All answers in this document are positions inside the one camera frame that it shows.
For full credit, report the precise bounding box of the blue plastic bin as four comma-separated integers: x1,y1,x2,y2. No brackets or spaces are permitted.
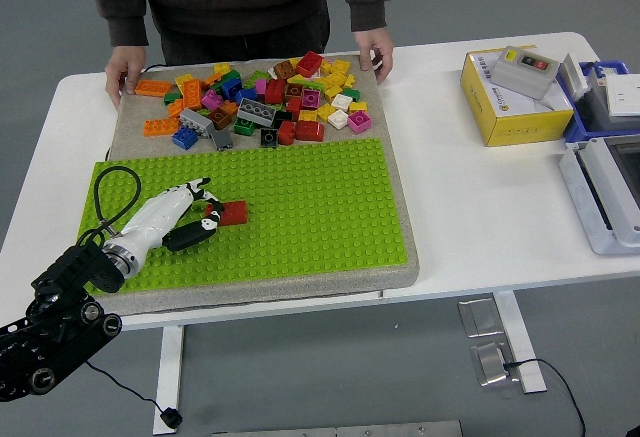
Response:
557,60,640,146

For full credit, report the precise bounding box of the white table leg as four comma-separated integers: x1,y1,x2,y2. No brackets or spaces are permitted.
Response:
492,290,548,395
152,324,186,436

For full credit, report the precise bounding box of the grey switch box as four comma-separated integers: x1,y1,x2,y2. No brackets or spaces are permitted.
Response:
492,45,560,101

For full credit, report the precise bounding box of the person's right hand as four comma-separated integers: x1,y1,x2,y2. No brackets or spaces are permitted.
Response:
104,45,149,111

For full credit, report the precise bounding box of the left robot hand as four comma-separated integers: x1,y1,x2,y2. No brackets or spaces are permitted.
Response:
110,176,227,267

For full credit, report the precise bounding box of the metal floor strip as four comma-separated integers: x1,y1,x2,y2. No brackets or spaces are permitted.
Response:
212,420,464,437

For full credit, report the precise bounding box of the light grey long toy brick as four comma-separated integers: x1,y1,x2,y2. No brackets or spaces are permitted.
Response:
178,108,216,139

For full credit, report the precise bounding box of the silver floor plate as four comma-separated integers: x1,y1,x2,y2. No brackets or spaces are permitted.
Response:
469,341,521,387
458,297,504,339

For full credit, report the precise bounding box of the orange long toy brick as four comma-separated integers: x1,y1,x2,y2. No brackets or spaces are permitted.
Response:
134,79,173,98
181,78,203,110
142,116,181,137

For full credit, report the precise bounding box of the white wall socket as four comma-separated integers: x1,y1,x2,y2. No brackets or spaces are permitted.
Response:
605,74,640,118

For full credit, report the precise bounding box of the yellow cardboard box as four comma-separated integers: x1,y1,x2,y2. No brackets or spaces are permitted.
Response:
460,46,575,148

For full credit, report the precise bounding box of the red long toy brick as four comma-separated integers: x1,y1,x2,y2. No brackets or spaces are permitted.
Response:
205,200,250,228

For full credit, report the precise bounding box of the white plastic component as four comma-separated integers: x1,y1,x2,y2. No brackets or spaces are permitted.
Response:
558,52,591,103

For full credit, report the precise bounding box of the dark grey plastic component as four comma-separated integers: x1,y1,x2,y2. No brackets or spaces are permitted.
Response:
579,67,614,131

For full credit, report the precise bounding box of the light grey junction box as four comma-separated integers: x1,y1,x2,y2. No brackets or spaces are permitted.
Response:
558,134,640,257

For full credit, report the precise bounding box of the white table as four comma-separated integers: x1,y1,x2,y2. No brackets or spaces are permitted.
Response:
0,31,640,343

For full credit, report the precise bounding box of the green studded baseplate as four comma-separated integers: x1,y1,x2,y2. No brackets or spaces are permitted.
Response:
77,137,417,294

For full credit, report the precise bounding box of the person's left hand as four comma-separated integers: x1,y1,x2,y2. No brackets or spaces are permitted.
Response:
353,26,395,86

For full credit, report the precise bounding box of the grey foam mat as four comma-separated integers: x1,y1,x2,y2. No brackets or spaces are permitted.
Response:
107,53,421,316

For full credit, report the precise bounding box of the black floor cable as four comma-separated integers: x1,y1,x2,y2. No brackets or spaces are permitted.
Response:
502,358,587,437

